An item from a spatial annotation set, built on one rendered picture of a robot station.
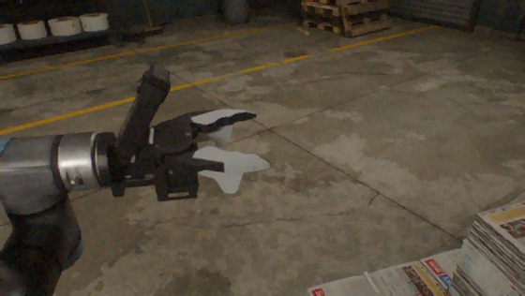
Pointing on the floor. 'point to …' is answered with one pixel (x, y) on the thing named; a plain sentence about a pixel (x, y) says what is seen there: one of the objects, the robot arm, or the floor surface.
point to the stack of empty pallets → (323, 14)
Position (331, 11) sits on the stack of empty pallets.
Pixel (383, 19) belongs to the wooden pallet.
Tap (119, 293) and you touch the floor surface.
